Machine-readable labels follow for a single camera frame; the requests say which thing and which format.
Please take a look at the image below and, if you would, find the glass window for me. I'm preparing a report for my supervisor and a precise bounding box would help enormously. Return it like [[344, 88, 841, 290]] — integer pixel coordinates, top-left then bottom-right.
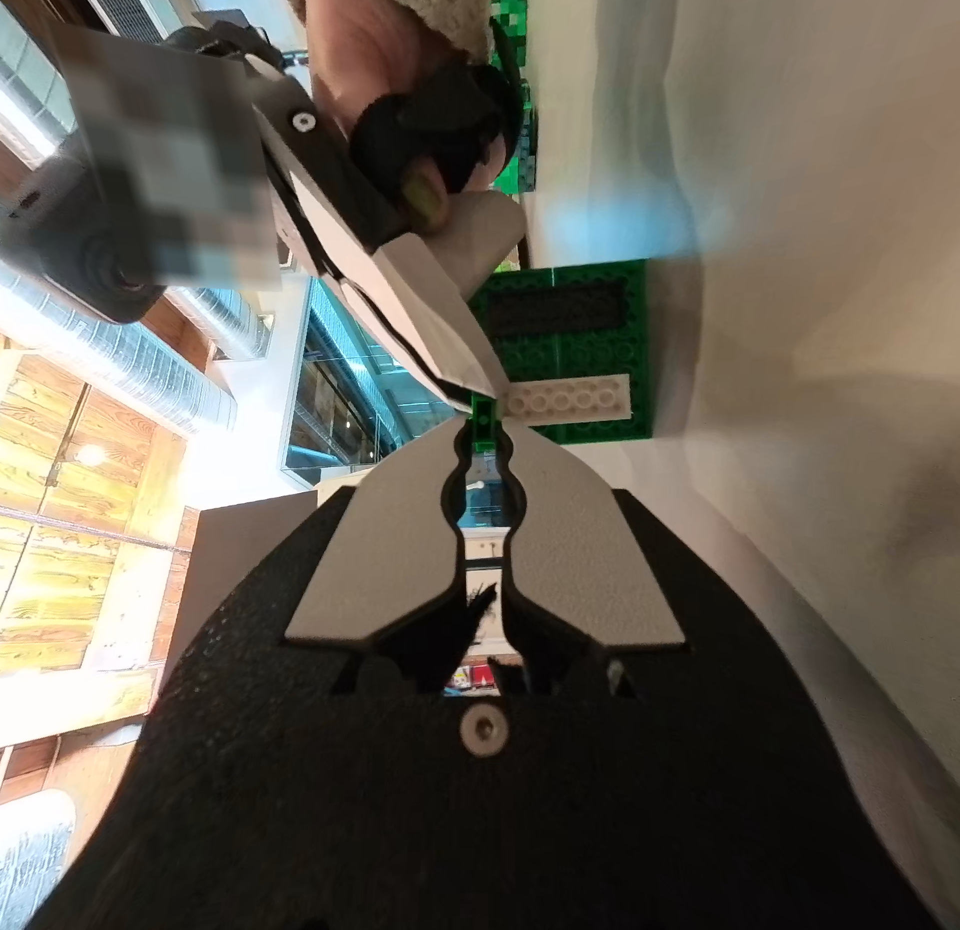
[[279, 276, 470, 490]]

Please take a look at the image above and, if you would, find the person's right hand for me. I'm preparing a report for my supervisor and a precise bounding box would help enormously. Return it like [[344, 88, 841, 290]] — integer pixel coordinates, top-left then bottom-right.
[[303, 0, 515, 234]]

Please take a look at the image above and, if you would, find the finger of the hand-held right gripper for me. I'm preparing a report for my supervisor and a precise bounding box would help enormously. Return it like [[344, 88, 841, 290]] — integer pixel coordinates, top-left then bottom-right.
[[369, 231, 520, 400], [287, 171, 490, 415]]

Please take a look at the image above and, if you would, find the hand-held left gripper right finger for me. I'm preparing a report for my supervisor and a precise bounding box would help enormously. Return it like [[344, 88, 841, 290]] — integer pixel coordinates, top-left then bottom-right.
[[495, 420, 688, 695]]

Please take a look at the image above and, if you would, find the small green lego brick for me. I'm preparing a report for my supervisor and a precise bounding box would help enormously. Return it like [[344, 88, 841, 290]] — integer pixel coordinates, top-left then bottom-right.
[[471, 392, 501, 456]]

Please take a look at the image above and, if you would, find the ventilation grille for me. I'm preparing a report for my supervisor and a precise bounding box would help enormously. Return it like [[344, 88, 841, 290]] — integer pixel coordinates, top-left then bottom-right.
[[71, 0, 200, 46]]

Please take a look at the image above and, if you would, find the person's right forearm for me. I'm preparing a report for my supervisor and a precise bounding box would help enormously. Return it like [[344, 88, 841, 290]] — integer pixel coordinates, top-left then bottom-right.
[[277, 0, 530, 65]]

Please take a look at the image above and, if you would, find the green lego baseplate assembly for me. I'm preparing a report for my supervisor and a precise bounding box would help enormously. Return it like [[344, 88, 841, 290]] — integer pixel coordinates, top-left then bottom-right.
[[468, 258, 651, 446]]

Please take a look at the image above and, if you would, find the silver air duct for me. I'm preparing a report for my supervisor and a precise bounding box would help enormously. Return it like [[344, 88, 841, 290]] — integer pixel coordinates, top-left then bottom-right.
[[0, 266, 241, 440]]

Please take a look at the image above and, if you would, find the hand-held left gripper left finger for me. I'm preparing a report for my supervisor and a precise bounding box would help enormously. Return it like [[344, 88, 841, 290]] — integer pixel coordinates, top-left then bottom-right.
[[285, 419, 500, 693]]

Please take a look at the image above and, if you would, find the green pixel-patterned object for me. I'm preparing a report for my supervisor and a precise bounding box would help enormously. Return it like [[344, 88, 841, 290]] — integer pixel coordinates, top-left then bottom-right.
[[487, 0, 543, 195]]

